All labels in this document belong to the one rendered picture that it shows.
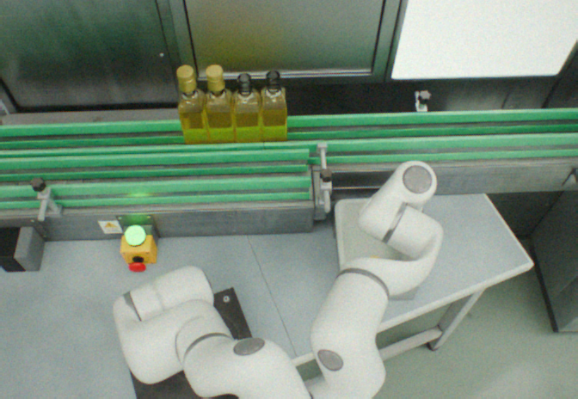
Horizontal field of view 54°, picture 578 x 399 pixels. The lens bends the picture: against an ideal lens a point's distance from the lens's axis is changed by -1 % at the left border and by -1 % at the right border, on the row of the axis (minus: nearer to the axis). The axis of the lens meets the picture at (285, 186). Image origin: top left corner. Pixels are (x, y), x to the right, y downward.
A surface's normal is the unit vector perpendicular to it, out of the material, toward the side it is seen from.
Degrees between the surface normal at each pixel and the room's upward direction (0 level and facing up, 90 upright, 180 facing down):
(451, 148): 90
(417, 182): 15
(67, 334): 0
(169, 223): 90
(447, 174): 90
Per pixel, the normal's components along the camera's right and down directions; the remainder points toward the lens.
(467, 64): 0.04, 0.84
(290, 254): 0.00, -0.54
